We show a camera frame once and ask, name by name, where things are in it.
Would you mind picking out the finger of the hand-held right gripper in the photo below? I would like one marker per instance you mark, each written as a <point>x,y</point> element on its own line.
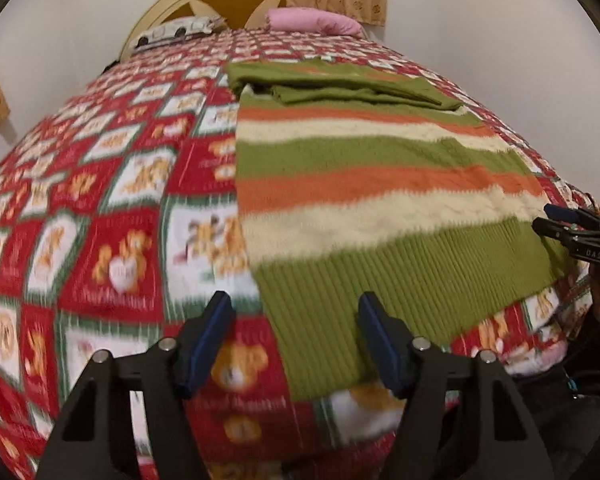
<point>562,212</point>
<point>555,230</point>

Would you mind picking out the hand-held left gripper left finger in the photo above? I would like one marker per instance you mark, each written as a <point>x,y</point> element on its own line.
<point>205,347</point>

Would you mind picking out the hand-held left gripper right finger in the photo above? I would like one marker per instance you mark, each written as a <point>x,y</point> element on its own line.
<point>380,345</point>

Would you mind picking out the green orange striped knit sweater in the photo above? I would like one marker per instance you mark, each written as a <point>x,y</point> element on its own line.
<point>380,210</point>

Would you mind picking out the red checked printed blanket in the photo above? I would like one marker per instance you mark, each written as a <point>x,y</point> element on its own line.
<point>105,185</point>

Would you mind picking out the pink pillow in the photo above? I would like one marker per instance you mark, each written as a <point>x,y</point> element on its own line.
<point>315,21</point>

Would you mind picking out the car print pillow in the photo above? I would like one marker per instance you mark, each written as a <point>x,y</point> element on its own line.
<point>180,30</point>

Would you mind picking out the cream and brown headboard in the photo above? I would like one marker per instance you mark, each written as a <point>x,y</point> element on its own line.
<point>215,5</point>

